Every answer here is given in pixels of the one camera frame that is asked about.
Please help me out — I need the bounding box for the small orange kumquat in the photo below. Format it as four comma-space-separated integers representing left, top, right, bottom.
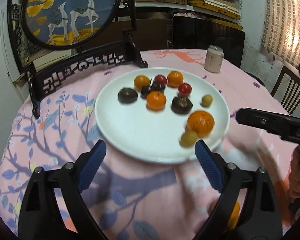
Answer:
134, 75, 151, 91

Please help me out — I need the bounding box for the red cherry tomato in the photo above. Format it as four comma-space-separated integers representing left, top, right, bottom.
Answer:
154, 75, 167, 85

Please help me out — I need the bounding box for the medium orange tangerine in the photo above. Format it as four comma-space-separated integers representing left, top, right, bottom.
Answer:
146, 91, 167, 111

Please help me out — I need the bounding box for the white oval plate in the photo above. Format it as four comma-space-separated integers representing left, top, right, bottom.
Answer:
95, 68, 230, 164

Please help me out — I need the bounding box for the orange round fruit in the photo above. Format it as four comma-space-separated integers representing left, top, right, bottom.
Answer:
209, 199, 240, 231

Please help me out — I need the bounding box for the tan longan fruit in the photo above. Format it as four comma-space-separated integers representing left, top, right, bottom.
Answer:
201, 94, 213, 107
180, 131, 198, 147

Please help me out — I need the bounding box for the person's right hand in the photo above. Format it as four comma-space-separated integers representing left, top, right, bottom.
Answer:
288, 148, 300, 199

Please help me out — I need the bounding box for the dark purple passion fruit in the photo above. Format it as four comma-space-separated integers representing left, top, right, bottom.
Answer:
118, 88, 138, 103

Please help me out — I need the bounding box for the wooden slat chair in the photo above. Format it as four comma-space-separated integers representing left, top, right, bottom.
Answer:
270, 65, 300, 115

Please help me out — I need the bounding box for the orange tangerine at plate rim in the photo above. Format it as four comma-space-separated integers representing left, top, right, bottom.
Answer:
167, 71, 184, 88

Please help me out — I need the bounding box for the large orange tangerine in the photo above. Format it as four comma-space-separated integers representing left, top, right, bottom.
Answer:
186, 111, 215, 138

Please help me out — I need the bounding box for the round deer screen ornament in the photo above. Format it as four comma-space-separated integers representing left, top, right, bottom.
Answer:
7, 0, 148, 118

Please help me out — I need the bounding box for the dark brown mangosteen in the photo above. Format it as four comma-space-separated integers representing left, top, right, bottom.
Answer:
171, 96, 193, 114

